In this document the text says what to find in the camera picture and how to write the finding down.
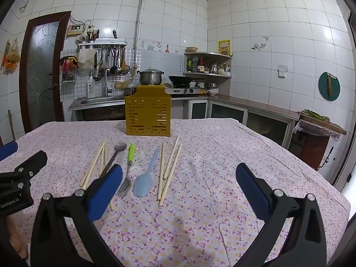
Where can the metal wall pipe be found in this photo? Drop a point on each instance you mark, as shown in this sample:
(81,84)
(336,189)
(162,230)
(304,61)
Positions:
(138,19)

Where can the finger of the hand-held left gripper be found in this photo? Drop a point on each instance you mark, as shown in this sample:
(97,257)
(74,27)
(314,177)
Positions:
(32,162)
(8,149)

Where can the steel cooking pot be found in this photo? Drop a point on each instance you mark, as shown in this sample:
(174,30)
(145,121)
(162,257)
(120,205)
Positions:
(150,78)

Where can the wooden stick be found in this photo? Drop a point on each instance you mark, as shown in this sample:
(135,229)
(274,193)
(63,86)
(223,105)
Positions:
(11,128)

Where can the grey corner shelf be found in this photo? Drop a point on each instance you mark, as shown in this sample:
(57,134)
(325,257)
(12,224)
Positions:
(207,55)

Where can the red wooden stand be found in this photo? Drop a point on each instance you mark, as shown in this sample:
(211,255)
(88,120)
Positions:
(314,150)

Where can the steel sink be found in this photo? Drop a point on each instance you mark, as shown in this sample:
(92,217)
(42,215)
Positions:
(94,100)

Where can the beige switch box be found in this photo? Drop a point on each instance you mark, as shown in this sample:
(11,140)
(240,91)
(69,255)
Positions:
(75,30)

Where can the brown framed glass door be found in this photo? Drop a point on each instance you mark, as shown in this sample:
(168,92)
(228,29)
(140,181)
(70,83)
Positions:
(41,75)

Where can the metal spoon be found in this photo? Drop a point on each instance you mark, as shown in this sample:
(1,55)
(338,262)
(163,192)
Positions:
(120,146)

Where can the yellow wall poster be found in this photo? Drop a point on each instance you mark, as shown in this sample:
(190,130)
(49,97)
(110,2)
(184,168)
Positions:
(224,47)

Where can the white wall socket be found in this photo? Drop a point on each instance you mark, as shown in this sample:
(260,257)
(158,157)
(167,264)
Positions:
(282,73)

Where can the green round cutting board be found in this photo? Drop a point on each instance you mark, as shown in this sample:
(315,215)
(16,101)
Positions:
(322,86)

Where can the steel wall rack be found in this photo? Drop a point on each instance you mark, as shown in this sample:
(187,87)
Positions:
(103,43)

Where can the row of condiment bottles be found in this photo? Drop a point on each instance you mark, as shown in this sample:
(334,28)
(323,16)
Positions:
(200,66)

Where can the stack of bowls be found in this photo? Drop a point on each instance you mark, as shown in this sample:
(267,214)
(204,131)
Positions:
(212,90)

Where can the orange plastic bag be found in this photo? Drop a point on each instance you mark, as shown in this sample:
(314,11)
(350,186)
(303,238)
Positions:
(11,58)

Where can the row of hanging kitchen utensils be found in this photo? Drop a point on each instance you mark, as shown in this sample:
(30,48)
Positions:
(114,66)

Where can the person's left hand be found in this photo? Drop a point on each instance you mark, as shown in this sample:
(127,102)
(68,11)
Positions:
(17,236)

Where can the green vegetables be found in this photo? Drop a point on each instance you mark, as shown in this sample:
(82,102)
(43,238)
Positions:
(315,114)

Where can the yellow slotted utensil holder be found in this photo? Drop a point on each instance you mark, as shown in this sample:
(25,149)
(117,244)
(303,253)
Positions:
(147,116)

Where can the steel faucet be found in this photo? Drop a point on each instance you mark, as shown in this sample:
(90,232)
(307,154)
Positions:
(105,86)

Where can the utensil cup with knives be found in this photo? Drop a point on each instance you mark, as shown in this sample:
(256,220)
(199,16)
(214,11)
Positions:
(92,36)

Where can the white plastic bag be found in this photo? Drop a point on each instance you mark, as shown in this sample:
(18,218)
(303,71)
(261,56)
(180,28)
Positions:
(86,58)

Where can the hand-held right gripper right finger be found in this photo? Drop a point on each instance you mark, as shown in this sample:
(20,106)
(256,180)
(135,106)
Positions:
(251,192)

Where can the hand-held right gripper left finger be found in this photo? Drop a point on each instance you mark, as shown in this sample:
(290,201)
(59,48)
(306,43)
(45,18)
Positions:
(107,192)

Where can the pale blue splash panel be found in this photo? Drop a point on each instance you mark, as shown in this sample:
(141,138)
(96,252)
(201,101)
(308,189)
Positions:
(169,61)

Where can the black wok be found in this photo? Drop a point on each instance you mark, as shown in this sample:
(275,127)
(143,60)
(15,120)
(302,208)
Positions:
(180,80)

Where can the floral tablecloth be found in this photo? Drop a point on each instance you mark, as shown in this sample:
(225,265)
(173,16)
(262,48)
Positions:
(208,172)

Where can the steel gas stove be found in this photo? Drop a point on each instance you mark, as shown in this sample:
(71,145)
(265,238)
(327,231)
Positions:
(180,91)

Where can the white soap bottle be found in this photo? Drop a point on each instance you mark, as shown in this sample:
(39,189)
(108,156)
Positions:
(90,89)

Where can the kitchen counter cabinet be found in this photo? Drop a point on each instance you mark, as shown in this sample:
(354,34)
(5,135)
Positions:
(228,111)

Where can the light blue silicone spatula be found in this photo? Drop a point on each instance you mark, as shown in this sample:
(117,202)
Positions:
(142,185)

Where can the beige bowl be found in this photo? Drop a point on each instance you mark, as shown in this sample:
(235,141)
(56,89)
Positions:
(192,49)

